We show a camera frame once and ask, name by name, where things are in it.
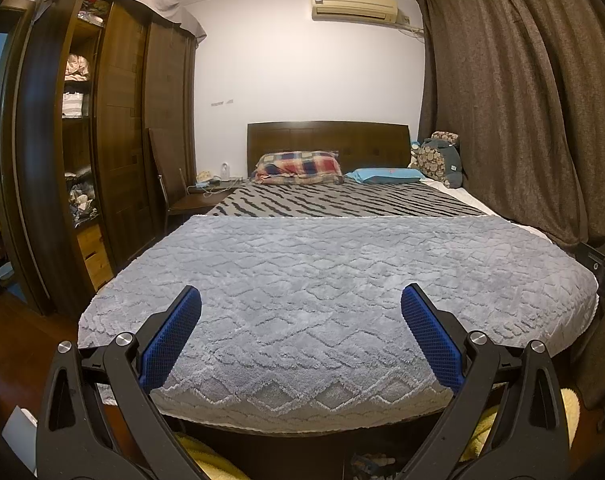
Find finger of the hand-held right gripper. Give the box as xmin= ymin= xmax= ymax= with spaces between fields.
xmin=578 ymin=240 xmax=605 ymax=286

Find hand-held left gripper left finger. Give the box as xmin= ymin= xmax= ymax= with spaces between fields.
xmin=35 ymin=285 xmax=203 ymax=480

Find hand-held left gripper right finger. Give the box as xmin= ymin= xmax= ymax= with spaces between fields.
xmin=399 ymin=283 xmax=570 ymax=480

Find light wooden drawer unit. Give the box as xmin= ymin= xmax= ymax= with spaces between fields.
xmin=76 ymin=222 xmax=115 ymax=287

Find wooden chair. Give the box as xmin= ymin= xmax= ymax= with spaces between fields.
xmin=148 ymin=127 xmax=240 ymax=235

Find grey textured blanket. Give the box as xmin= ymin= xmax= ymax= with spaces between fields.
xmin=77 ymin=214 xmax=599 ymax=433

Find white bed sheet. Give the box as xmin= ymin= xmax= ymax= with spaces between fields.
xmin=425 ymin=180 xmax=553 ymax=242

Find pile of mixed clothes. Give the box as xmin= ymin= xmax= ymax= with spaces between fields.
xmin=66 ymin=165 xmax=100 ymax=222

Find grey blue plush toy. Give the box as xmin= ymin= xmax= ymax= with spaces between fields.
xmin=422 ymin=139 xmax=466 ymax=189

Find zebra striped blanket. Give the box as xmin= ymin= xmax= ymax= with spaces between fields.
xmin=205 ymin=181 xmax=503 ymax=219

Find light blue pillow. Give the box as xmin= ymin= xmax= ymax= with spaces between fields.
xmin=345 ymin=166 xmax=425 ymax=185

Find white box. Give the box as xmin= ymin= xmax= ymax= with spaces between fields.
xmin=1 ymin=406 xmax=38 ymax=476

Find wood print cushion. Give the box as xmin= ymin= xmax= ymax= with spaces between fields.
xmin=415 ymin=131 xmax=460 ymax=177

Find brown curtain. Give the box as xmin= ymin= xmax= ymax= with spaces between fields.
xmin=415 ymin=0 xmax=605 ymax=256

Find plaid pillow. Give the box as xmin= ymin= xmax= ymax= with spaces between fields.
xmin=251 ymin=150 xmax=345 ymax=186

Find wooden bed headboard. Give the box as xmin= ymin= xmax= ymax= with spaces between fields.
xmin=246 ymin=121 xmax=412 ymax=178

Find dark wooden wardrobe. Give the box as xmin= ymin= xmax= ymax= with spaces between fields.
xmin=2 ymin=0 xmax=208 ymax=318

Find pink folded clothes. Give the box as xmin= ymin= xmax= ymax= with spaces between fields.
xmin=65 ymin=54 xmax=92 ymax=81

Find grey cloth wardrobe cover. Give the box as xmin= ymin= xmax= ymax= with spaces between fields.
xmin=32 ymin=0 xmax=208 ymax=41

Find air conditioner hose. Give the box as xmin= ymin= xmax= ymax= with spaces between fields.
xmin=396 ymin=16 xmax=424 ymax=39

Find cream wall air conditioner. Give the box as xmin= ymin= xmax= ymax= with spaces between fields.
xmin=311 ymin=0 xmax=399 ymax=24

